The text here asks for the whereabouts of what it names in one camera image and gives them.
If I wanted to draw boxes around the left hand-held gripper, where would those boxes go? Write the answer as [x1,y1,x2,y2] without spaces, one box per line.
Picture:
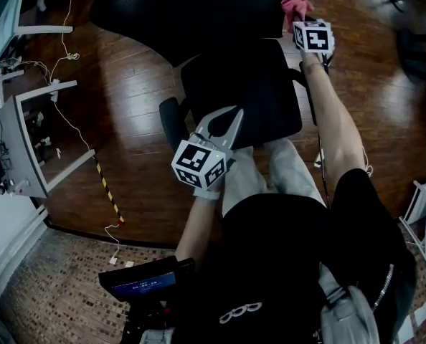
[171,105,245,189]

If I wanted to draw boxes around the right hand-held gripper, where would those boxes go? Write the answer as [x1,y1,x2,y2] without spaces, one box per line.
[291,16,336,55]

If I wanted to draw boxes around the pink cloth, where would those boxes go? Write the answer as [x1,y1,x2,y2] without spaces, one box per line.
[280,0,316,34]

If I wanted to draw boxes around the black office chair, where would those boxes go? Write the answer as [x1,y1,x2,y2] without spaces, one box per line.
[90,0,318,154]

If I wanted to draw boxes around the person's left forearm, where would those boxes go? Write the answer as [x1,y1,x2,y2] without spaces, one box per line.
[174,196,220,265]

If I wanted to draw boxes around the person's right forearm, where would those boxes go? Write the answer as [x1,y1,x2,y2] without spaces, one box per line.
[298,51,367,193]

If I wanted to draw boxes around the person's left hand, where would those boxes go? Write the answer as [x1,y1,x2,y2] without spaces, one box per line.
[194,178,225,201]

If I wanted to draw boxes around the person's light grey trousers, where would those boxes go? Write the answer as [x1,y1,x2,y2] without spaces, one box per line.
[219,138,325,218]

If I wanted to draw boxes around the person's black shirt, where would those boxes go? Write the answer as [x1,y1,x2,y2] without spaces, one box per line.
[169,168,418,344]

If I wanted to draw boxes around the chest-mounted display device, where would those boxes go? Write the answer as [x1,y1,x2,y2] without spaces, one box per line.
[98,255,196,302]

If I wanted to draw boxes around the black chest rig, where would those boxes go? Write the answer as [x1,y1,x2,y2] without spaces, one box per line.
[121,297,185,344]

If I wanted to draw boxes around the curved grey desk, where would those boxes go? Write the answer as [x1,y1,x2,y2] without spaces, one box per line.
[0,80,96,199]

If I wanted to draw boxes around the white power strip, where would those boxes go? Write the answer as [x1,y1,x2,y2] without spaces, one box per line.
[7,179,32,194]

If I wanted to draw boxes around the light blue desk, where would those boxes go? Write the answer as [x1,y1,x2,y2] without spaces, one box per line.
[0,0,74,85]

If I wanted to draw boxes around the yellow black striped cable cover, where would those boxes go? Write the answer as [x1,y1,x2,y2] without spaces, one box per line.
[94,155,126,225]

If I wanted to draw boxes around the white coiled cable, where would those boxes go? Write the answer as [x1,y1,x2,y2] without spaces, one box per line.
[361,145,374,178]

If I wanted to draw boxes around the white floor cable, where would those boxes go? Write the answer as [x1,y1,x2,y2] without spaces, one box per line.
[4,0,128,261]

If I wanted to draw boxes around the white wire rack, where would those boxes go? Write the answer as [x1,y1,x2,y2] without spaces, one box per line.
[399,177,426,272]

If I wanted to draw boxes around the grey shoulder strap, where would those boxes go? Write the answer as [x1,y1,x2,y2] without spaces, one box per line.
[318,262,381,344]
[139,328,176,344]

